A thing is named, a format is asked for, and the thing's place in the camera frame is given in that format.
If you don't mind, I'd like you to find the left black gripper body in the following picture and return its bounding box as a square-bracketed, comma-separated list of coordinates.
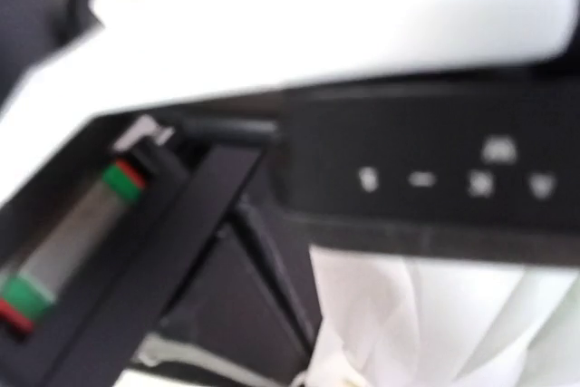
[1, 113, 317, 386]

